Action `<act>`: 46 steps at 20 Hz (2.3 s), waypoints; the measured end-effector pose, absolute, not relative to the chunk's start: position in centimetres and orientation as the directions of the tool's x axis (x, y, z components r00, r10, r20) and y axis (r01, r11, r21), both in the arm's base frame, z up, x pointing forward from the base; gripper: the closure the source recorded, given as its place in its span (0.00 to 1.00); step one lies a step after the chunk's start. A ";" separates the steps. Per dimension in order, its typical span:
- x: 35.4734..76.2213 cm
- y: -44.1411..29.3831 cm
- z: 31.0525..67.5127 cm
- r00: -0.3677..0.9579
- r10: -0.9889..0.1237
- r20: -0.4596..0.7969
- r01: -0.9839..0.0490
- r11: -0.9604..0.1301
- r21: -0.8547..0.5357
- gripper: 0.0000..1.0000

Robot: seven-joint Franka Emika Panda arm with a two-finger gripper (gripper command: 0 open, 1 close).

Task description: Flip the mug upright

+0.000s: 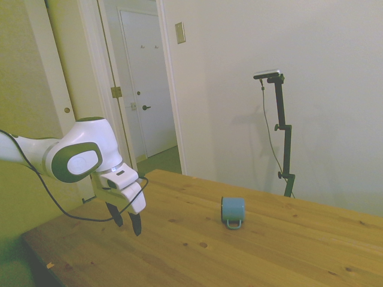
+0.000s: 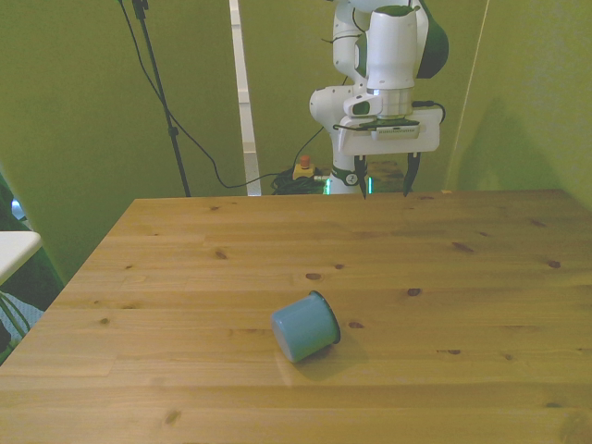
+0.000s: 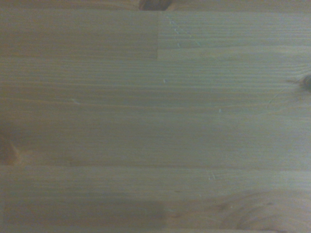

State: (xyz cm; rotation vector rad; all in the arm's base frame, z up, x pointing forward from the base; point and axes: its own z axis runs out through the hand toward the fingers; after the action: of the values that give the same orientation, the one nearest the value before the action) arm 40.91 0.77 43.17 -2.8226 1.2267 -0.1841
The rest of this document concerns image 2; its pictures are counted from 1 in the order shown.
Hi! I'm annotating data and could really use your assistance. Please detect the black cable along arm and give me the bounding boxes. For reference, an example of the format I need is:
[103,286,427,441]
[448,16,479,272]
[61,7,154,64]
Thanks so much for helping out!
[321,27,447,133]

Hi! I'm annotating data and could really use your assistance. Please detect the yellow emergency stop button box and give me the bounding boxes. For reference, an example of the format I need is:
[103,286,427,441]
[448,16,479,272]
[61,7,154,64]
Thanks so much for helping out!
[292,154,325,182]

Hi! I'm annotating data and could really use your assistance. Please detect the coiled dark cable bundle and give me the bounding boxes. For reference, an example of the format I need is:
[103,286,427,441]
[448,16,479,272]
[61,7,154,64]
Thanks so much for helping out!
[270,168,332,196]

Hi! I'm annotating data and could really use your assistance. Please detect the white board edge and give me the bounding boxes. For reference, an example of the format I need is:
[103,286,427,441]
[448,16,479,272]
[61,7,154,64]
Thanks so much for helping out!
[0,230,43,286]

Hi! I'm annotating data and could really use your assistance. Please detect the black tripod cable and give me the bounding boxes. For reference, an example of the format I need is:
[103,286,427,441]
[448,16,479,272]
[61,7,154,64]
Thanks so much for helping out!
[117,0,326,190]

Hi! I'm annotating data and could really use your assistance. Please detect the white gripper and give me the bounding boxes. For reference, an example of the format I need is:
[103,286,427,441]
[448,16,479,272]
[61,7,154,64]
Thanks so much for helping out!
[336,106,441,201]

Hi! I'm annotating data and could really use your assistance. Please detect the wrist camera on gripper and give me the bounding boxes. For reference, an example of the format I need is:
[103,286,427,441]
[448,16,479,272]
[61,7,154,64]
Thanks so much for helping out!
[368,118,423,141]

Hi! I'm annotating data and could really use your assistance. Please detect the white door frame strip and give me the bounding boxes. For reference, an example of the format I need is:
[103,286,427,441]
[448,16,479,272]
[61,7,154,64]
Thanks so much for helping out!
[228,0,263,196]

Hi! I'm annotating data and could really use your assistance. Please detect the light blue enamel mug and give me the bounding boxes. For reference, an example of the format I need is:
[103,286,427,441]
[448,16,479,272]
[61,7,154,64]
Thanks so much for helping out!
[269,290,342,364]

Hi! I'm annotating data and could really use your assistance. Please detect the black tripod stand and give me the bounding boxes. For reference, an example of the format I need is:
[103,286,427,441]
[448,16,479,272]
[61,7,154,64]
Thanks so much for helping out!
[131,0,192,198]

